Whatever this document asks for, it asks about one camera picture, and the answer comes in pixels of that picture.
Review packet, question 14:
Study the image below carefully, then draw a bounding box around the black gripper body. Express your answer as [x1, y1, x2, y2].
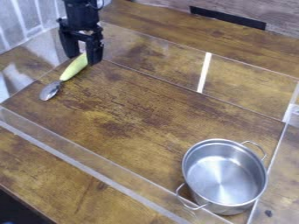
[56, 0, 105, 42]

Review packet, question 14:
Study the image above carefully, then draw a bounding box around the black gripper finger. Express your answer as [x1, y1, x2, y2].
[58, 30, 80, 58]
[85, 37, 104, 66]

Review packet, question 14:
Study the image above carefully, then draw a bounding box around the clear acrylic right bracket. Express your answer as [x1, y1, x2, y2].
[282, 82, 299, 129]

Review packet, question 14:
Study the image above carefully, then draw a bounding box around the stainless steel pot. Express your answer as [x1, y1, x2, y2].
[174, 138, 266, 215]

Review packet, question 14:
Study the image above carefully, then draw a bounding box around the black wall slot strip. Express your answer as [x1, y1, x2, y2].
[189, 6, 266, 30]

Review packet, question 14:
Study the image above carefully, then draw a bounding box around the clear acrylic front barrier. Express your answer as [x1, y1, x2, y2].
[0, 106, 232, 224]

